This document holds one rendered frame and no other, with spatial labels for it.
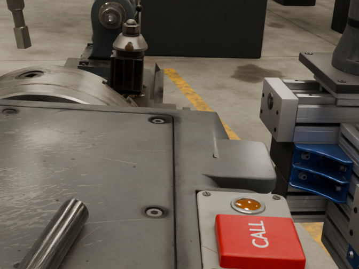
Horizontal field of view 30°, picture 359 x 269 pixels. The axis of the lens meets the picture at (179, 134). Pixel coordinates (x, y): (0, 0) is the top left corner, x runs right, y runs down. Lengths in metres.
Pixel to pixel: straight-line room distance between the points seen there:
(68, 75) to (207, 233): 0.47
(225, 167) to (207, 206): 0.09
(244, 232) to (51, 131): 0.27
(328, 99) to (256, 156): 0.68
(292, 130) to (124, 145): 0.69
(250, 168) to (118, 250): 0.19
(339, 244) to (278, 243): 0.87
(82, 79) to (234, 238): 0.49
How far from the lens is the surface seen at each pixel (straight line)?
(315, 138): 1.34
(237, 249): 0.48
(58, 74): 0.93
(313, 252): 3.00
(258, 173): 0.62
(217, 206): 0.55
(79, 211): 0.50
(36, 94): 0.86
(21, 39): 0.92
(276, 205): 0.57
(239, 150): 0.67
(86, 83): 0.92
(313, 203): 1.40
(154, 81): 2.15
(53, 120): 0.72
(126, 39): 1.51
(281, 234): 0.50
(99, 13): 2.06
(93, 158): 0.63
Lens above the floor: 1.51
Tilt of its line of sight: 22 degrees down
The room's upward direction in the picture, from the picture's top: 4 degrees clockwise
